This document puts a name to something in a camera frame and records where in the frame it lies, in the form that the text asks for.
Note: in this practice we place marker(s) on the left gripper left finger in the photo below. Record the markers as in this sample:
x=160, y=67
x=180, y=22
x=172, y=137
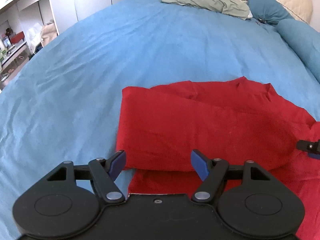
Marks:
x=104, y=172

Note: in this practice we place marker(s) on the dark blue pillow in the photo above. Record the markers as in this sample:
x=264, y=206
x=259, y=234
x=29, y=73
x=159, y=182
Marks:
x=268, y=11

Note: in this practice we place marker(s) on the red cloth garment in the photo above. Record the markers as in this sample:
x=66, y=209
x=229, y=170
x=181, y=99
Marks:
x=236, y=120

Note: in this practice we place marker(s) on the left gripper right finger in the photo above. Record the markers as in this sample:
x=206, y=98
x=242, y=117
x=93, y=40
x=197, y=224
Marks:
x=212, y=173

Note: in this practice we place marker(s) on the sage green pillow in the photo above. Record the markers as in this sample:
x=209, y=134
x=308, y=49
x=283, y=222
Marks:
x=235, y=8

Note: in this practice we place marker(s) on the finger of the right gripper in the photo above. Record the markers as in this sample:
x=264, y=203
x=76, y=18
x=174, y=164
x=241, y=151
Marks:
x=312, y=148

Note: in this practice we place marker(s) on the blue duvet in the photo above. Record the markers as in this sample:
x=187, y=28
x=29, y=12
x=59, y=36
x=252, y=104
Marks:
x=303, y=40

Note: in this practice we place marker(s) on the blue bed sheet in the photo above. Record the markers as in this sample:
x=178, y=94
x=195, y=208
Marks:
x=65, y=102

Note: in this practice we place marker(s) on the white shelf unit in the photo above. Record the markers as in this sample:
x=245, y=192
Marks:
x=15, y=53

